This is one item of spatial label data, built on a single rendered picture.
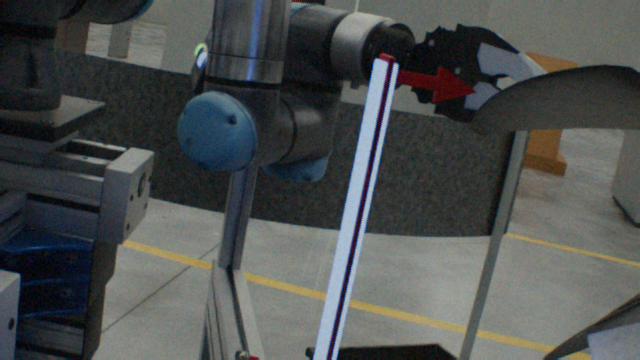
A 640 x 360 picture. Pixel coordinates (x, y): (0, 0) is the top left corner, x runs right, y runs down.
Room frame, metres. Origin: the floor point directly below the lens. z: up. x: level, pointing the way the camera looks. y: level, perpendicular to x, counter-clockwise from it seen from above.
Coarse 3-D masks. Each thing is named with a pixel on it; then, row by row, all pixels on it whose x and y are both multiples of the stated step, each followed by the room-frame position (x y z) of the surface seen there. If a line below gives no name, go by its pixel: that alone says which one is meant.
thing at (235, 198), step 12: (252, 168) 1.00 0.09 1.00; (240, 180) 1.00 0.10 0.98; (252, 180) 1.01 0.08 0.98; (228, 192) 1.02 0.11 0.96; (240, 192) 1.01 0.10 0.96; (252, 192) 1.01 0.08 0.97; (228, 204) 1.00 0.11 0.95; (240, 204) 1.01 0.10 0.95; (228, 216) 1.00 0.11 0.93; (240, 216) 1.00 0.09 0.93; (228, 228) 1.00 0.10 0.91; (240, 228) 1.00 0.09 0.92; (228, 240) 1.00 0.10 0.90; (240, 240) 1.00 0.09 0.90; (228, 252) 1.00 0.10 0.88; (240, 252) 1.01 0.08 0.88; (228, 264) 1.01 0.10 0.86; (240, 264) 1.01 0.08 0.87
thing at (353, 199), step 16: (384, 64) 0.49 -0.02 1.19; (368, 96) 0.51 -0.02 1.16; (368, 112) 0.50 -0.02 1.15; (368, 128) 0.49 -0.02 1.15; (368, 144) 0.49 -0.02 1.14; (352, 176) 0.51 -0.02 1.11; (352, 192) 0.50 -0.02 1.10; (352, 208) 0.49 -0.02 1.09; (352, 224) 0.49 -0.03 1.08; (336, 256) 0.51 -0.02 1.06; (336, 272) 0.50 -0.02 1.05; (336, 288) 0.49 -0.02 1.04; (336, 304) 0.49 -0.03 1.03; (320, 336) 0.51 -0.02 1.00; (320, 352) 0.50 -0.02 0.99
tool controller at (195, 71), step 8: (296, 0) 1.06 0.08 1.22; (304, 0) 1.07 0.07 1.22; (312, 0) 1.07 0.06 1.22; (320, 0) 1.07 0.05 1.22; (208, 32) 1.28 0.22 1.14; (208, 40) 1.17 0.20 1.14; (192, 72) 1.21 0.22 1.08; (200, 72) 1.06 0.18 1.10; (192, 80) 1.13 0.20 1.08; (200, 80) 1.04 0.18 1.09; (200, 88) 1.04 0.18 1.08
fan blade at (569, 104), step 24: (576, 72) 0.46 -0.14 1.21; (600, 72) 0.45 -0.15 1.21; (624, 72) 0.44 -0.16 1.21; (504, 96) 0.55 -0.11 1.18; (528, 96) 0.54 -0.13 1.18; (552, 96) 0.52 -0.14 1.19; (576, 96) 0.51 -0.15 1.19; (600, 96) 0.49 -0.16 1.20; (624, 96) 0.48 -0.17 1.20; (480, 120) 0.61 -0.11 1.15; (504, 120) 0.61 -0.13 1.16; (528, 120) 0.61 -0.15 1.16; (552, 120) 0.60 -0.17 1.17; (576, 120) 0.59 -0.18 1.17; (600, 120) 0.58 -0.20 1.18; (624, 120) 0.57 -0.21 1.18
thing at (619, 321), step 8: (624, 304) 0.76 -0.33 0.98; (632, 304) 0.73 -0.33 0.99; (616, 312) 0.74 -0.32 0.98; (624, 312) 0.73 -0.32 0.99; (632, 312) 0.71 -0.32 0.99; (600, 320) 0.76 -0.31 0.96; (608, 320) 0.73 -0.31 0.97; (616, 320) 0.71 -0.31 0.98; (624, 320) 0.70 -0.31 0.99; (632, 320) 0.68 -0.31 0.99; (600, 328) 0.72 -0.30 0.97; (608, 328) 0.70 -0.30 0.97; (584, 336) 0.72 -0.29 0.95; (560, 344) 0.75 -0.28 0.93; (568, 344) 0.73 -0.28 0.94; (576, 344) 0.71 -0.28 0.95; (584, 344) 0.69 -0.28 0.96; (552, 352) 0.73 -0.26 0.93; (560, 352) 0.71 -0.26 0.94; (568, 352) 0.69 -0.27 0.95
